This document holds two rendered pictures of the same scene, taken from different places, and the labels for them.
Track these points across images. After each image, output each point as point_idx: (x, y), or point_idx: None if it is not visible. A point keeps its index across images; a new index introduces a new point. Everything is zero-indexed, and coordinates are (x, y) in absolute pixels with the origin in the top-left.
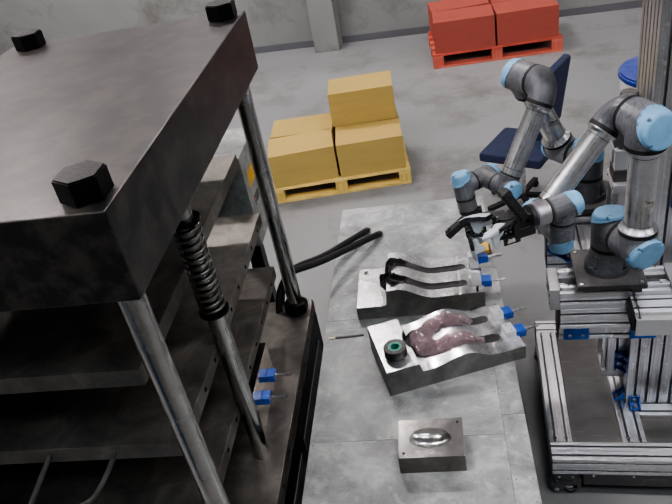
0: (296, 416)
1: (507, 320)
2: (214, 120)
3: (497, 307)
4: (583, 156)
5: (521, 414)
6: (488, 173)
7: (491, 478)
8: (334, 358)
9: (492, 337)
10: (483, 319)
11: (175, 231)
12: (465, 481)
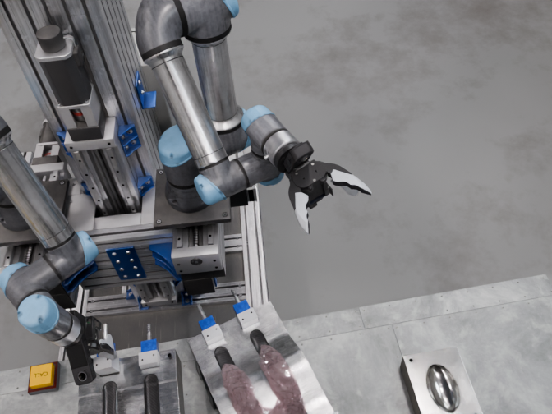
0: None
1: (223, 323)
2: None
3: (207, 331)
4: (195, 86)
5: (361, 310)
6: (39, 271)
7: (453, 332)
8: None
9: (255, 338)
10: (219, 352)
11: None
12: (466, 356)
